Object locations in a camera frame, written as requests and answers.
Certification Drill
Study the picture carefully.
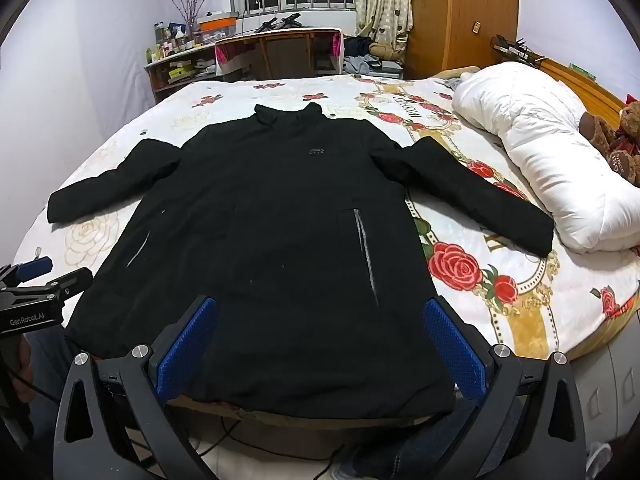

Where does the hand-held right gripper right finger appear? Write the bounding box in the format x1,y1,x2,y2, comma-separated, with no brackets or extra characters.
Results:
422,295,588,480

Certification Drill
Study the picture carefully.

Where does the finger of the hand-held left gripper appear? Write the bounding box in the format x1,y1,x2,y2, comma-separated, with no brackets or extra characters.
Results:
0,256,54,287
0,267,94,307

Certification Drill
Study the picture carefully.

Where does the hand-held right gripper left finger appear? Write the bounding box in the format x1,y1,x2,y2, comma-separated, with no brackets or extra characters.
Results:
52,295,221,480

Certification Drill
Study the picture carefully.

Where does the black jacket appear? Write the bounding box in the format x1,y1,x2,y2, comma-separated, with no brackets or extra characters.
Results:
47,102,556,421

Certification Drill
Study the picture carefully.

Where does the pile of dark clothes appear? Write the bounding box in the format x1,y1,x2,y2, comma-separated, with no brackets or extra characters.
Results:
344,36,405,79

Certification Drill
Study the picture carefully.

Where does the person's left hand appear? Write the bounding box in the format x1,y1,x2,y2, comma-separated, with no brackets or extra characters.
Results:
10,321,35,413

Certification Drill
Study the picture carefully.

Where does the person's jeans leg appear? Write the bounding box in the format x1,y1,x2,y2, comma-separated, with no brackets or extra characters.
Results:
340,400,501,480

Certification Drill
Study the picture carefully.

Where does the grey bed base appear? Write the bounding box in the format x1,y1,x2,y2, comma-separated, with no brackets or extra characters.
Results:
570,305,640,443

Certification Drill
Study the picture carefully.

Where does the white duvet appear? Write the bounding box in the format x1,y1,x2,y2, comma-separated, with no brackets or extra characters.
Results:
451,61,640,253

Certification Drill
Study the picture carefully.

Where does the wooden desk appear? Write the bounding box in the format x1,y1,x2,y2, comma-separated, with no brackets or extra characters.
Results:
144,26,346,106

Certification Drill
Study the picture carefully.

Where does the floral bedsheet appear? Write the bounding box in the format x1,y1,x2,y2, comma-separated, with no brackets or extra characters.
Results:
10,77,640,361

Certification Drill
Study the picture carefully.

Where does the brown teddy bear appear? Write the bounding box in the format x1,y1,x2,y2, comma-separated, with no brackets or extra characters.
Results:
579,101,640,186

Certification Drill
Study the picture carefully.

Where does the group of bottles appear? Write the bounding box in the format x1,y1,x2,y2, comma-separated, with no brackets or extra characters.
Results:
145,20,201,63

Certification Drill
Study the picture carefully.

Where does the wooden headboard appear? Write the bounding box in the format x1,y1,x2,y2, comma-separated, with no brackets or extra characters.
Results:
540,57,640,116

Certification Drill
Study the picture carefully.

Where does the orange lidded storage box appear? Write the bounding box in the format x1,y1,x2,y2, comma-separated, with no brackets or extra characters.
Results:
196,14,238,34

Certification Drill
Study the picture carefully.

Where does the vase with blossom branches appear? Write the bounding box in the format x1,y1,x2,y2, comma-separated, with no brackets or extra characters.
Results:
167,0,226,36

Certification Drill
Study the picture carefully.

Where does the wooden wardrobe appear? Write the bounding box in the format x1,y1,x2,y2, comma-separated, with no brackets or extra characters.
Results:
405,0,520,80

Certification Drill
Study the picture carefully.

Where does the black gadget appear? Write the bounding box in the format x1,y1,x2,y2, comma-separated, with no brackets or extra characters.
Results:
259,13,304,31

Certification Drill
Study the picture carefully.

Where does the heart patterned curtain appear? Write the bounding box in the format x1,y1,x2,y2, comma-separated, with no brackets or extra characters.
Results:
352,0,415,48

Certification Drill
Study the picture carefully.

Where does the black floor cable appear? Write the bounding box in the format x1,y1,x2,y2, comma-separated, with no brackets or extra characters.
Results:
197,412,351,476

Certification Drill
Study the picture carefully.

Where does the black wire rack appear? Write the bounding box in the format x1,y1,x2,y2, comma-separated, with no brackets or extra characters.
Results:
490,35,546,68

